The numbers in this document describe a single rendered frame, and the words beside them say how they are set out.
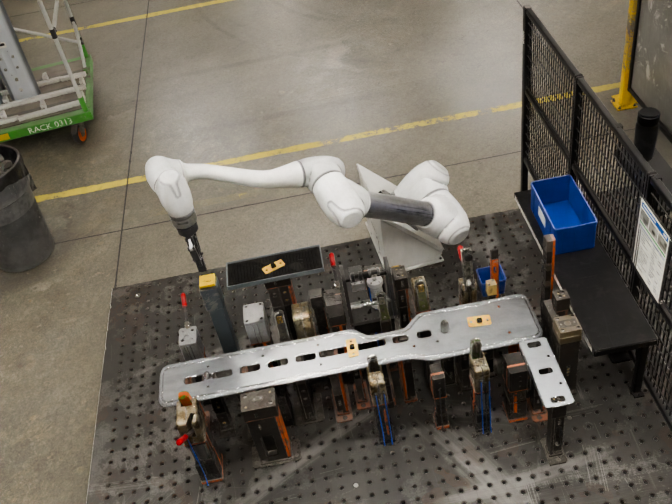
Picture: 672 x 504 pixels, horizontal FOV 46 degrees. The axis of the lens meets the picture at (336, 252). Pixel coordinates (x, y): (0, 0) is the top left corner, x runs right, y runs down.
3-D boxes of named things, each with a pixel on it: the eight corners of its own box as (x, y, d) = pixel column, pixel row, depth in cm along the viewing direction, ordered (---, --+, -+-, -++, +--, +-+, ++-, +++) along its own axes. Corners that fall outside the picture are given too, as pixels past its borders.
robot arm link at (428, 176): (409, 193, 353) (441, 157, 345) (429, 221, 343) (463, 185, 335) (387, 185, 341) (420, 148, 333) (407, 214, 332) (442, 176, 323)
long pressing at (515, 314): (158, 415, 274) (156, 412, 273) (160, 366, 291) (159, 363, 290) (545, 338, 274) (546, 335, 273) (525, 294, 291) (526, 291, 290)
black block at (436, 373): (434, 435, 285) (429, 385, 266) (428, 412, 293) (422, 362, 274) (456, 431, 285) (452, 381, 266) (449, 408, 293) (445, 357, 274)
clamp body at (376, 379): (376, 449, 284) (364, 390, 261) (370, 422, 293) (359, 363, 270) (401, 444, 284) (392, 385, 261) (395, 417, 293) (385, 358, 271)
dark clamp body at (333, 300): (336, 377, 312) (321, 311, 287) (332, 352, 322) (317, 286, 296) (362, 372, 312) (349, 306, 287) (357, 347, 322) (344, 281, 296)
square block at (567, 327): (555, 398, 289) (560, 333, 265) (548, 381, 295) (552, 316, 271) (577, 394, 289) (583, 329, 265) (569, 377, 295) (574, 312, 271)
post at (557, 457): (549, 465, 269) (553, 415, 250) (539, 439, 278) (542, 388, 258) (568, 462, 269) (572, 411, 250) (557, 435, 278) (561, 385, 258)
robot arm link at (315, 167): (296, 151, 289) (311, 175, 282) (338, 144, 297) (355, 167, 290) (290, 177, 299) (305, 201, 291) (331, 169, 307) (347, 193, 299)
